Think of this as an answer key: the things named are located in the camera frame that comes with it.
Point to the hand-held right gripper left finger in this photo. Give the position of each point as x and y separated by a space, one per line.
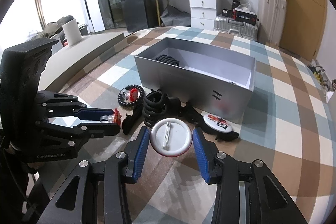
140 153

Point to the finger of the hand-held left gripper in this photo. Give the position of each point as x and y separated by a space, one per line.
105 129
89 113

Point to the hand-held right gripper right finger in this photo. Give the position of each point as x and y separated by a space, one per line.
200 158

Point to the small black hair clip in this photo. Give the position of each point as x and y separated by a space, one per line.
130 123

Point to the round white pin badge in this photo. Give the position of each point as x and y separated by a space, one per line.
181 134

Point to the long black hair clip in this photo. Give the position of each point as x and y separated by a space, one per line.
194 115

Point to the black hair claw clip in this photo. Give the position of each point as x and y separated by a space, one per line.
153 108

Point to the grey cardboard box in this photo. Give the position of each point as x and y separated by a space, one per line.
183 87

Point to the round printed pin badge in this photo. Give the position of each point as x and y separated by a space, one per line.
215 121

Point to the olive clothes pile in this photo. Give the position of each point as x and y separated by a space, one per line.
52 28

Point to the white paper roll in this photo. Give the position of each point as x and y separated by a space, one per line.
72 32

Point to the grey low table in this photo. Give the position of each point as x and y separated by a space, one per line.
92 43

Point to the plaid blanket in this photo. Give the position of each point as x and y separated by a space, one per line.
275 108

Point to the grey cloth bag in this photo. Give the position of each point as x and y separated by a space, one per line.
174 18

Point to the silver suitcase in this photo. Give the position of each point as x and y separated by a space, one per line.
233 28

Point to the pile of shoes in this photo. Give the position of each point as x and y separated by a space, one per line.
320 74

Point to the small black box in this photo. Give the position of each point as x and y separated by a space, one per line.
227 13

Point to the red and black box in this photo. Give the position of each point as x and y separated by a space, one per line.
245 17

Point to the white vanity desk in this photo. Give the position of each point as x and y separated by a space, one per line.
203 10

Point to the white suitcase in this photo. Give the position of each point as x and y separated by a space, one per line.
271 19

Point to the clear plastic bag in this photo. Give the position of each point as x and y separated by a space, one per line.
245 6

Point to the wooden door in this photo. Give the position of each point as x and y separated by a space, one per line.
302 3

